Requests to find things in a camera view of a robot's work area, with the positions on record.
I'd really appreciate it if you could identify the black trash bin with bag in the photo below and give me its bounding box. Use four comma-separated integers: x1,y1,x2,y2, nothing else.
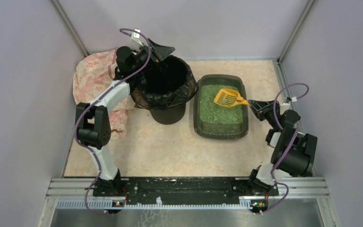
131,55,199,125

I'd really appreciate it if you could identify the yellow litter scoop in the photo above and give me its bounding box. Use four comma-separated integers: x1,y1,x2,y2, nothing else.
214,88,251,108

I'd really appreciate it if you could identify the dark grey litter box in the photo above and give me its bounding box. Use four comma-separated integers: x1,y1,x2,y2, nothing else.
193,74,249,140

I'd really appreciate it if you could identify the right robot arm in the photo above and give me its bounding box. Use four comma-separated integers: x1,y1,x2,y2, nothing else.
248,100,318,195

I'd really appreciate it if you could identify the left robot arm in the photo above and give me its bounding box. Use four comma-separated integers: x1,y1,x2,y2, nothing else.
74,39,175,196

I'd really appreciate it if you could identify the green cat litter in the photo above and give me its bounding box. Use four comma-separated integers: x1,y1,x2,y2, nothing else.
199,85,243,124

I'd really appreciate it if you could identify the pink patterned cloth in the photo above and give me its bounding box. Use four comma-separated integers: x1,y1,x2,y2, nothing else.
73,49,135,140

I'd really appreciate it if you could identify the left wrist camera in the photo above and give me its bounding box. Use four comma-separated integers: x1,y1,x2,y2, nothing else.
131,28,144,48

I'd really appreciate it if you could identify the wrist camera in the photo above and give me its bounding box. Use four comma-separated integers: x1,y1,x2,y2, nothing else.
131,28,144,48
283,96,298,105

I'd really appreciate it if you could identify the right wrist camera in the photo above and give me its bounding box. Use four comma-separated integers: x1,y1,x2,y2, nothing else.
283,96,298,105

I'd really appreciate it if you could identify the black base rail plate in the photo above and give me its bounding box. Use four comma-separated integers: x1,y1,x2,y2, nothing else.
93,177,279,205

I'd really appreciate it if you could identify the aluminium frame rail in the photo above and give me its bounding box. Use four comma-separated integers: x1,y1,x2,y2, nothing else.
43,177,329,211

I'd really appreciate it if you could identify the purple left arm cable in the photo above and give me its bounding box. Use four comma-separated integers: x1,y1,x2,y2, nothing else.
73,28,153,216

